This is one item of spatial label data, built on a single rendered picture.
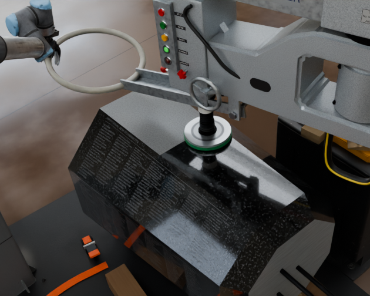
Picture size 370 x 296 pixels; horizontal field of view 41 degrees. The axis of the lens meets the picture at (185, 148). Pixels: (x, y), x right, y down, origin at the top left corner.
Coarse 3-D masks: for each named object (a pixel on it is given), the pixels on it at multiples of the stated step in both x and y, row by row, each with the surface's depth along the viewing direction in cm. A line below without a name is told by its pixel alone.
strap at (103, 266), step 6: (102, 264) 279; (90, 270) 277; (96, 270) 277; (78, 276) 275; (84, 276) 275; (66, 282) 272; (72, 282) 272; (60, 288) 270; (66, 288) 270; (48, 294) 268; (54, 294) 268
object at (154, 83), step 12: (144, 72) 234; (156, 72) 229; (132, 84) 226; (144, 84) 222; (156, 84) 229; (168, 84) 227; (156, 96) 221; (168, 96) 215; (180, 96) 210; (240, 108) 191
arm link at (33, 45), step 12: (0, 36) 169; (24, 36) 214; (36, 36) 215; (0, 48) 166; (12, 48) 179; (24, 48) 190; (36, 48) 204; (48, 48) 216; (0, 60) 169; (36, 60) 217
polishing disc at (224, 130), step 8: (192, 120) 228; (216, 120) 227; (224, 120) 226; (192, 128) 224; (224, 128) 222; (192, 136) 220; (200, 136) 219; (208, 136) 219; (216, 136) 218; (224, 136) 218; (192, 144) 218; (200, 144) 215; (208, 144) 215; (216, 144) 215
